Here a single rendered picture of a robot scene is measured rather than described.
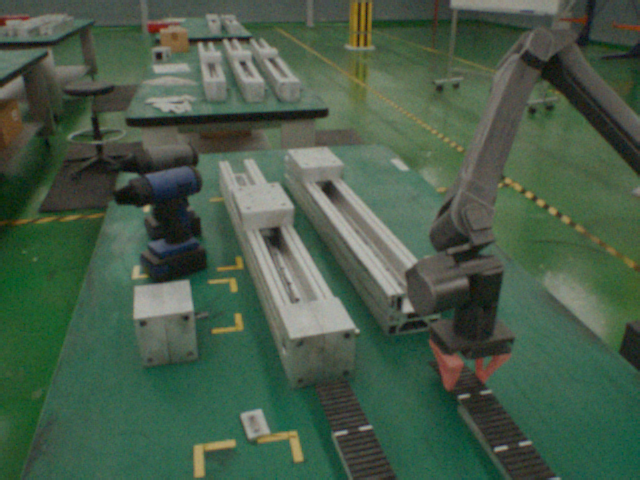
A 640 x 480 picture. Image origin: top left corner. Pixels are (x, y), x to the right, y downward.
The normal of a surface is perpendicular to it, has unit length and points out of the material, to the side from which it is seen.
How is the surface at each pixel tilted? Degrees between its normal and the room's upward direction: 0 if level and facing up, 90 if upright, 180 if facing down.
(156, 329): 90
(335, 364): 90
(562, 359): 0
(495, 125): 40
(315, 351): 90
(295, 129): 90
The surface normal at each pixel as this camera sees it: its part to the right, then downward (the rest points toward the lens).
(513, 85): 0.24, -0.40
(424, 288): -0.91, 0.18
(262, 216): 0.26, 0.43
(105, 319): 0.00, -0.90
